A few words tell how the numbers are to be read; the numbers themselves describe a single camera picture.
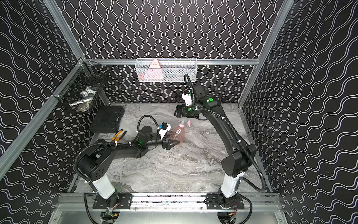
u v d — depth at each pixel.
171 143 0.77
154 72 0.89
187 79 0.67
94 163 0.48
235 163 0.44
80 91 0.85
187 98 0.72
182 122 0.78
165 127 0.75
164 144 0.77
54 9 0.70
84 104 0.75
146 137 0.72
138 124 0.69
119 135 1.01
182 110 0.67
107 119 1.04
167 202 0.75
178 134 0.78
